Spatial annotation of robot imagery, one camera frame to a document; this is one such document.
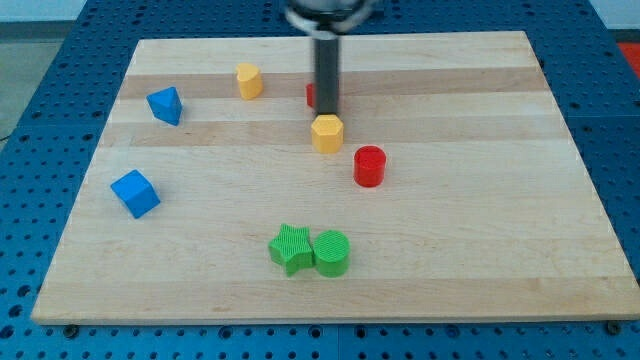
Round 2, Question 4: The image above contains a yellow hexagon block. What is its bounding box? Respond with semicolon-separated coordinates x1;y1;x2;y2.
311;114;344;154

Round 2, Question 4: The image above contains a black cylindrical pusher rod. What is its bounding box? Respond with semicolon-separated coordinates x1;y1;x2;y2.
313;31;340;115

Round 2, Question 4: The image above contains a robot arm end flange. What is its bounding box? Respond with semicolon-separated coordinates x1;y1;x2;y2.
284;0;379;34

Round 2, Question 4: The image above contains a blue cube block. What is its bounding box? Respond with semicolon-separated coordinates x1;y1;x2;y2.
110;169;161;219

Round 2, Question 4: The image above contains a red cylinder block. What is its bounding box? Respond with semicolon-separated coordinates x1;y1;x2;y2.
353;145;387;188

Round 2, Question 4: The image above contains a green cylinder block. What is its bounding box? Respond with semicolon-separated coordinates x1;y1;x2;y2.
313;230;350;278

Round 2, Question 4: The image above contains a green star block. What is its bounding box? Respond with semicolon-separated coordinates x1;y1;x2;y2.
268;224;314;277

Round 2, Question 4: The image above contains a red block behind rod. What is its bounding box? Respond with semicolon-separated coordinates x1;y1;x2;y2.
305;83;315;108

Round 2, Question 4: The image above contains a yellow heart block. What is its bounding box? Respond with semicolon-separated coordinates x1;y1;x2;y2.
236;63;263;100

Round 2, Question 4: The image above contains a wooden board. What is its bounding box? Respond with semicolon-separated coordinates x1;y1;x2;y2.
32;32;639;325

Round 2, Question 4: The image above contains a blue triangle block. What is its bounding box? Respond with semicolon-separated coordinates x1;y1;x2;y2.
146;87;182;126

